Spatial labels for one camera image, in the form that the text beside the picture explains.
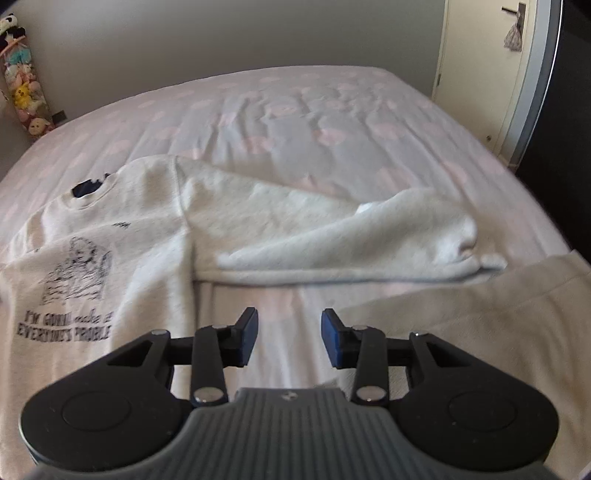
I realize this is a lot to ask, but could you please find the light grey printed sweatshirt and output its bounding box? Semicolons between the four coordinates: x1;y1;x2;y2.
1;155;506;479

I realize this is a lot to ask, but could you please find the cream folded garment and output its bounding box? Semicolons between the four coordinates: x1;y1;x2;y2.
339;252;590;479

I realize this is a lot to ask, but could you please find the bed with pink-dotted sheet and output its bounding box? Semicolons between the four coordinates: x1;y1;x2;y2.
1;66;568;390

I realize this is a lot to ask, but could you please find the black sliding wardrobe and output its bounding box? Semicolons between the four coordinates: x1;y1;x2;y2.
517;1;590;259

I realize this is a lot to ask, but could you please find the hanging stuffed toy organizer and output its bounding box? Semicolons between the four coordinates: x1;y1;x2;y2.
1;13;55;140

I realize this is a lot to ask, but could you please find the cream room door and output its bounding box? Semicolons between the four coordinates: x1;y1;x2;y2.
432;0;537;155

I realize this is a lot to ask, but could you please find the black wall socket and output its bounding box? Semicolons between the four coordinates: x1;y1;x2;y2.
52;110;67;125

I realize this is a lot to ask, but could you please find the small pouch hanging on handle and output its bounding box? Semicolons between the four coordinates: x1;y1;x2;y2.
504;23;523;52

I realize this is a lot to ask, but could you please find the black door handle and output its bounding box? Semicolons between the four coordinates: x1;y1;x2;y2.
501;2;527;35

